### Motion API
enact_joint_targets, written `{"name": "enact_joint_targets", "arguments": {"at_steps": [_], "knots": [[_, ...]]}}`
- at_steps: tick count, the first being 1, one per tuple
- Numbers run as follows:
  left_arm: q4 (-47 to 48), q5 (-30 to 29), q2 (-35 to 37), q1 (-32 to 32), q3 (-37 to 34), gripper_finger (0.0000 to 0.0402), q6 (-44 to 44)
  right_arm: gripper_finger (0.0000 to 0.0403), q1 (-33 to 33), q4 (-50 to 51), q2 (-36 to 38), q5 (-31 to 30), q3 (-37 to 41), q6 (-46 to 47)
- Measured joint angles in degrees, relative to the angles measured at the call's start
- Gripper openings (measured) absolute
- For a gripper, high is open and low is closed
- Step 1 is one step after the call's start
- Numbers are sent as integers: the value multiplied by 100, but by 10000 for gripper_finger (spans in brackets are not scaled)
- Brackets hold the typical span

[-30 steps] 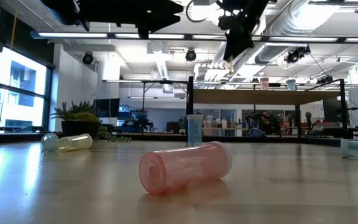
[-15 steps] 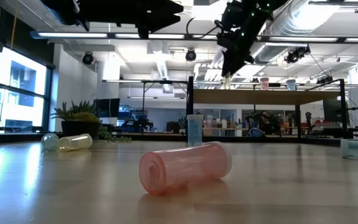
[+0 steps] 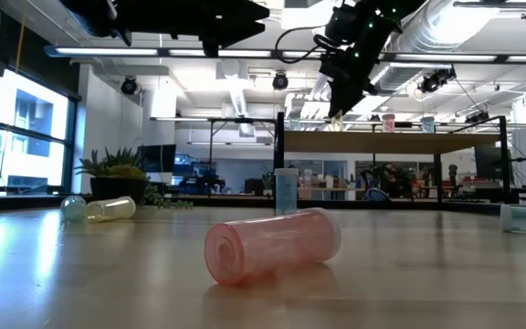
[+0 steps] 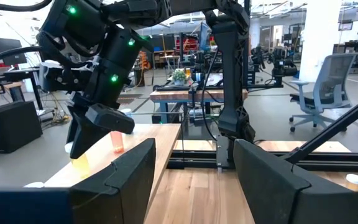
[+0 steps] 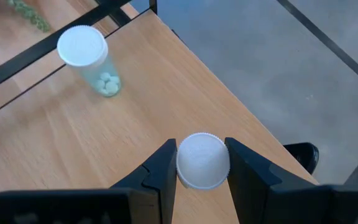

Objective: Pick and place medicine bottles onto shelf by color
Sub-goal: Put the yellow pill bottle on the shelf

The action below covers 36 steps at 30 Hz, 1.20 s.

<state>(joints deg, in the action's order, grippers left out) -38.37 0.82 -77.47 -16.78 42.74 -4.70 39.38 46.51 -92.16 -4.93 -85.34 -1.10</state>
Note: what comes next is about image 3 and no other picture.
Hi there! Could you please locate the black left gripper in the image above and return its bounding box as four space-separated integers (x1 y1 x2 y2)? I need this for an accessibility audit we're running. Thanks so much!
117 0 271 58

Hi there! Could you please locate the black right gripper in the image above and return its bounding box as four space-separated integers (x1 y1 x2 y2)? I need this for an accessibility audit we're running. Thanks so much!
319 3 399 119

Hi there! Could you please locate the blue rounded object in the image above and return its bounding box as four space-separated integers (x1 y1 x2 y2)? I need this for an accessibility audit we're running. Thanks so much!
363 186 390 202

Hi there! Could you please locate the small background plant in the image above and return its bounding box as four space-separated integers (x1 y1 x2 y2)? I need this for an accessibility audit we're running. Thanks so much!
260 166 277 193

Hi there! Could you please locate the black monitor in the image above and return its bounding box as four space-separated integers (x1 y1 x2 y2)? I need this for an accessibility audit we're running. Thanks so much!
137 143 177 174

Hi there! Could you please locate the potted succulent plant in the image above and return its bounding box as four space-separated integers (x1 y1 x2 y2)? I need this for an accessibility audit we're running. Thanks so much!
74 146 195 210

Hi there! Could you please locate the large window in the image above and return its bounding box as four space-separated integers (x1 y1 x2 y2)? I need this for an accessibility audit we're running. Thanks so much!
0 68 81 196

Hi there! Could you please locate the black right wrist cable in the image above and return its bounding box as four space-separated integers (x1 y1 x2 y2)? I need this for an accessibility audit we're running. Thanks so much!
274 25 337 65

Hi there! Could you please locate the wooden shelf black frame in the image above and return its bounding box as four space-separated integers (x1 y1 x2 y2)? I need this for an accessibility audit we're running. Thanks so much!
273 111 510 207

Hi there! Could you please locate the black background desk frame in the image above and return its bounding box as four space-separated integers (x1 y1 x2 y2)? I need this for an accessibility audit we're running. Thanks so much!
151 116 278 170

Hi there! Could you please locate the black aluminium table frame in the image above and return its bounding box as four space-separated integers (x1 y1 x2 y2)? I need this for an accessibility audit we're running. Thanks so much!
0 194 526 216

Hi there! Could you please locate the silver ventilation duct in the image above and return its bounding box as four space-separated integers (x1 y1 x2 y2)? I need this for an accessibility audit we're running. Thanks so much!
372 0 506 92

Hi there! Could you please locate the yellow hanging strap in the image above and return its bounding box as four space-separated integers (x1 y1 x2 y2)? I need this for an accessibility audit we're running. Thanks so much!
14 0 29 74

